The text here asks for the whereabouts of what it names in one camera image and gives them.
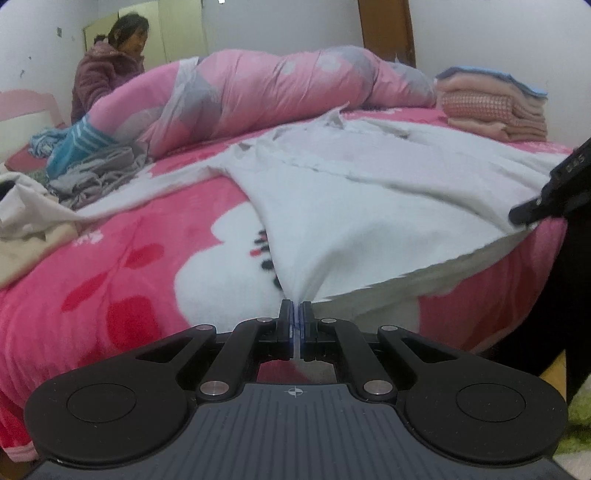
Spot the white cloth garment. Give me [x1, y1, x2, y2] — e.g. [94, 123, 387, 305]
[73, 103, 562, 363]

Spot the yellow green wardrobe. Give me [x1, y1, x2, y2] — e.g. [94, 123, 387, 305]
[83, 0, 208, 70]

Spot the brown wooden door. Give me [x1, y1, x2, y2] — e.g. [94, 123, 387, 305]
[358, 0, 416, 67]

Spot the blue striped garment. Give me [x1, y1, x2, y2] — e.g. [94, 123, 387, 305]
[28, 117, 116, 179]

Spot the stack of folded blankets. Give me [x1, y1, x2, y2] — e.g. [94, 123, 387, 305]
[435, 66, 548, 143]

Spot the beige black garment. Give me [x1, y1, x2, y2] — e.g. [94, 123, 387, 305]
[1, 172, 79, 288]

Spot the woman in purple jacket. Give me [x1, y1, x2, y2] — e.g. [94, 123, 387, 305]
[70, 12, 149, 124]

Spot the pink grey rolled duvet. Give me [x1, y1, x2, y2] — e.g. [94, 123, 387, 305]
[75, 46, 436, 157]

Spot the grey striped clothes pile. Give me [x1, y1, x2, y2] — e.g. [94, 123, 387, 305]
[47, 145, 152, 210]

